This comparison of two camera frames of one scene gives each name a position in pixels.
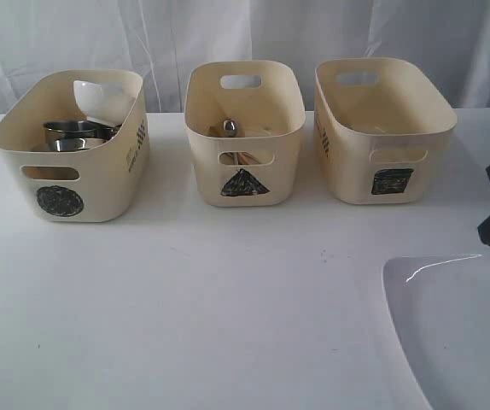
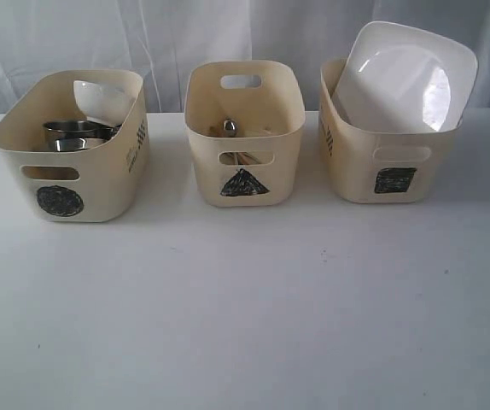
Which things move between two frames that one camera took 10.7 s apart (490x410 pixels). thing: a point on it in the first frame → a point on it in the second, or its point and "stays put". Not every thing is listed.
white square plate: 457,318 → 397,79
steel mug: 106,132 stays put
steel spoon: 230,126 stays put
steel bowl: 73,144 stays put
